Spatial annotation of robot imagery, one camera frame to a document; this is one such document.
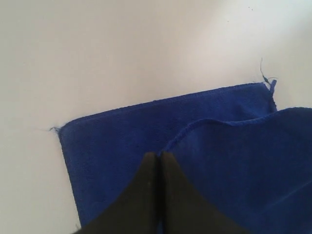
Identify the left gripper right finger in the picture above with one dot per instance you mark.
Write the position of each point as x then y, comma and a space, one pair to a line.
185, 210

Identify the blue towel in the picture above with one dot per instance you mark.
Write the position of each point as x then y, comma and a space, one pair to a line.
245, 157

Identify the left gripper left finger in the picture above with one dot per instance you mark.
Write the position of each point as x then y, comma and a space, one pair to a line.
136, 210

